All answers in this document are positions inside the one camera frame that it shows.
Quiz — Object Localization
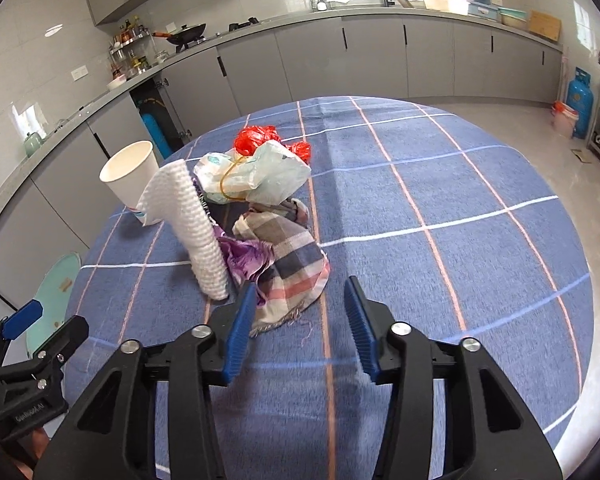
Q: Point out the pale translucent plastic bag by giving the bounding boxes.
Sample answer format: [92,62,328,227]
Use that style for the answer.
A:
[194,141,312,206]

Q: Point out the purple foil wrapper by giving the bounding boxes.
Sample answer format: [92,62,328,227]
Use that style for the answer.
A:
[212,225,276,286]

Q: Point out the yellow rubber band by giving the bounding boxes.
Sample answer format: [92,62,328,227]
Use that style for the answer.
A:
[219,156,261,203]

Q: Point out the white paper cup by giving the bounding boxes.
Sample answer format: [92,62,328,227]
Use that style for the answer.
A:
[99,141,161,227]

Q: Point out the teal plastic basin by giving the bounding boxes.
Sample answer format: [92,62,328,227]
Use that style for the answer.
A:
[497,6,531,28]

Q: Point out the metal corner spice rack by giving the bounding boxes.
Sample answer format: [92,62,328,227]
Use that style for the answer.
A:
[109,17,151,81]

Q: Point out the group of seasoning bottles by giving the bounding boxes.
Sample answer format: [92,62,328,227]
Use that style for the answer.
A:
[111,16,148,78]

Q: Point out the wooden cutting board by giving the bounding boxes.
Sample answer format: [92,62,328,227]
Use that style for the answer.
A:
[528,10,562,42]

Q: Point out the black wok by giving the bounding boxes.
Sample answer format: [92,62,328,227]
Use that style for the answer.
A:
[151,22,207,51]

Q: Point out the blue water filter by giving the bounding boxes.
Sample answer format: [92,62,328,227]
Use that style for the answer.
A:
[140,112,171,158]

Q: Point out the white foam net sleeve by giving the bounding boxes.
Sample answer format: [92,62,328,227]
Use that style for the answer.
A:
[136,159,228,301]

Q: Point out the person's left forearm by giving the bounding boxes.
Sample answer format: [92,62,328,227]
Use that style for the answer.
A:
[27,427,53,466]

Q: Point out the blue gas cylinder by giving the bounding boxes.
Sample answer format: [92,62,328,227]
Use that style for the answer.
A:
[566,67,595,138]

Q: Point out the gas stove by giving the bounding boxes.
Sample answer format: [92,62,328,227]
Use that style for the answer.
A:
[175,17,261,53]

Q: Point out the white plastic basin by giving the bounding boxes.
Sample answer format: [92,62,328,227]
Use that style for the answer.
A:
[423,0,470,16]

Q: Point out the blue plaid tablecloth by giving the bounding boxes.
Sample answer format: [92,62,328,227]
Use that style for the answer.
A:
[62,95,595,480]

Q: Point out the white red bucket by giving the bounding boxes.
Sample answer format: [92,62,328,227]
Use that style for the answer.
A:
[552,101,580,137]

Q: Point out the grey kitchen base cabinets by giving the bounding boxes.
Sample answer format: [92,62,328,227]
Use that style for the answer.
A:
[0,12,565,311]

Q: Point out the plaid cloth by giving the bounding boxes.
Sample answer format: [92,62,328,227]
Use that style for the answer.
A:
[231,197,331,338]

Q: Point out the grey stone countertop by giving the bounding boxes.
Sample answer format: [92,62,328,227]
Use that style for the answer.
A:
[0,2,565,241]

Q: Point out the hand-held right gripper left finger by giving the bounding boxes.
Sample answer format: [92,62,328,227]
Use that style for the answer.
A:
[32,281,258,480]

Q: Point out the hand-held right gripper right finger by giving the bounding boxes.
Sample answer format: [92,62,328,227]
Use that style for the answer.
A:
[343,275,563,480]

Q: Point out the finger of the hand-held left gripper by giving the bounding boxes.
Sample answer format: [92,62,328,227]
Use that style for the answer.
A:
[0,299,43,362]
[27,316,90,378]

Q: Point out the blue dish box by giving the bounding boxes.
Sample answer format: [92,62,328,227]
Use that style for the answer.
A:
[452,0,503,20]

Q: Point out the red plastic bag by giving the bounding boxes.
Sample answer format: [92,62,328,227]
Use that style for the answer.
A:
[232,125,312,161]

